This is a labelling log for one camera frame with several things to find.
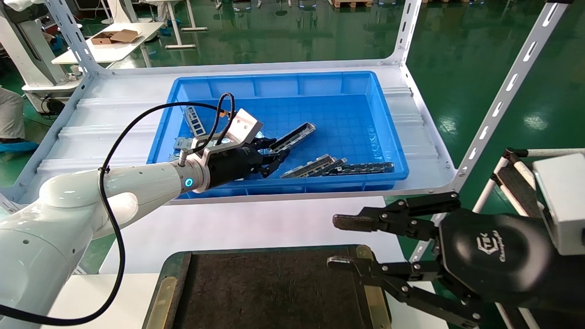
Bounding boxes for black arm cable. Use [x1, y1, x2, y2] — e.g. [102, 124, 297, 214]
[0, 92, 237, 326]

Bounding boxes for long grey metal channel part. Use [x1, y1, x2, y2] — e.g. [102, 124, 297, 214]
[280, 154, 337, 179]
[270, 122, 317, 154]

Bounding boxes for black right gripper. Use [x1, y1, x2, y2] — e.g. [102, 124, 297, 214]
[439, 212, 585, 312]

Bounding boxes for white machine base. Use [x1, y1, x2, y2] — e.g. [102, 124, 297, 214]
[0, 0, 87, 115]

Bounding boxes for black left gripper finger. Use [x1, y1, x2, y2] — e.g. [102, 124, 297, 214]
[327, 256, 481, 329]

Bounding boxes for white metal shelf rack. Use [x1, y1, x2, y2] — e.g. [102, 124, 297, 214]
[0, 0, 574, 268]

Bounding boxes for wooden pallet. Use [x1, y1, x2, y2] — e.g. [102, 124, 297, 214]
[330, 0, 374, 9]

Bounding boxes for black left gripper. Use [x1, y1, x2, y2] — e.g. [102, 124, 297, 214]
[207, 137, 461, 242]

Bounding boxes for white table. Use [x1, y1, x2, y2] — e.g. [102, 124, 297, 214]
[51, 22, 165, 69]

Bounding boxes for person in white trousers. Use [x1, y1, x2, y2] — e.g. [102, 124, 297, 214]
[0, 87, 39, 154]

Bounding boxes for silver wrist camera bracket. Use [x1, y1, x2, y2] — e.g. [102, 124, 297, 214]
[181, 136, 247, 167]

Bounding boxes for dark grey metal channel part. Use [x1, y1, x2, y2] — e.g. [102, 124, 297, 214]
[315, 158, 348, 176]

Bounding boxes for black container tray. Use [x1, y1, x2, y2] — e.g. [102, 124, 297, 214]
[143, 244, 393, 329]

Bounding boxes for blue plastic bin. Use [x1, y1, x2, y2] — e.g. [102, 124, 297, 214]
[146, 71, 410, 199]

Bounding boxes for white table leg frame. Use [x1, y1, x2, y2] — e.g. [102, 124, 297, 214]
[146, 0, 208, 50]

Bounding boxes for long black metal part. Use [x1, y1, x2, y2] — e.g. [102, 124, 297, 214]
[327, 161, 394, 176]

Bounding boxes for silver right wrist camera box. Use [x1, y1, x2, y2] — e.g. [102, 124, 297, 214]
[532, 153, 585, 256]

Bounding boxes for grey metal part with windows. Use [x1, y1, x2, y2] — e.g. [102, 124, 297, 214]
[184, 106, 207, 138]

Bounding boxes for open cardboard box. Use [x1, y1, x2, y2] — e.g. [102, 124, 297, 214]
[90, 29, 140, 45]

